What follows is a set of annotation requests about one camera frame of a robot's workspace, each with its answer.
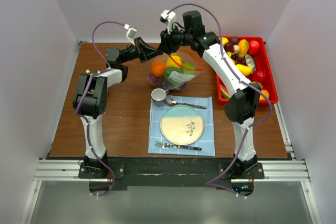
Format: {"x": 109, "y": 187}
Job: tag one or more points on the green bell pepper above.
{"x": 178, "y": 76}

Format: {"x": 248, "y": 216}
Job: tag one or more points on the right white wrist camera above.
{"x": 168, "y": 17}

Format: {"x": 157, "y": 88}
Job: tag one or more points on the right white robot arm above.
{"x": 244, "y": 96}

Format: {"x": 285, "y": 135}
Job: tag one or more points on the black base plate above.
{"x": 169, "y": 171}

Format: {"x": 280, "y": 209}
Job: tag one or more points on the orange yellow mango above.
{"x": 244, "y": 46}

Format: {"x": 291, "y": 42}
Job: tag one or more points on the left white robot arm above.
{"x": 90, "y": 99}

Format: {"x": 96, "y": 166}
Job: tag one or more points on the red plastic fruit tray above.
{"x": 257, "y": 62}

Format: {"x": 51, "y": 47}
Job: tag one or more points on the blue checked placemat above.
{"x": 206, "y": 142}

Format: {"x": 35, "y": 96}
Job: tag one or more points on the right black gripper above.
{"x": 166, "y": 45}

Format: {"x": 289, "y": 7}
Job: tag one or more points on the grey mug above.
{"x": 158, "y": 96}

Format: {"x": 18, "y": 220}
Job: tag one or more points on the clear zip top bag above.
{"x": 189, "y": 62}

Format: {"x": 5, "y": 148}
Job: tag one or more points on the red apple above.
{"x": 254, "y": 47}
{"x": 259, "y": 76}

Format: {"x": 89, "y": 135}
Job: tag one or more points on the metal spoon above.
{"x": 172, "y": 102}

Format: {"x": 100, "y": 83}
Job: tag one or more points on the beige and teal plate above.
{"x": 181, "y": 125}

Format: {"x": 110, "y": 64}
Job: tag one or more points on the purple grape bunch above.
{"x": 158, "y": 82}

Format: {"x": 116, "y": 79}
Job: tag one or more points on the yellow lemon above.
{"x": 174, "y": 61}

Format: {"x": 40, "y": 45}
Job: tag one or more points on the aluminium frame rail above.
{"x": 274, "y": 171}

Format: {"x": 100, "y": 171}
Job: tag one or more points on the metal fork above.
{"x": 166, "y": 145}

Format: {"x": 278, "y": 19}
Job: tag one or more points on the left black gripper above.
{"x": 144, "y": 51}

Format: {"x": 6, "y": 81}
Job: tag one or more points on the watermelon slice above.
{"x": 224, "y": 92}

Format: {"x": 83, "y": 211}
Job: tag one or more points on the orange fruit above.
{"x": 158, "y": 68}

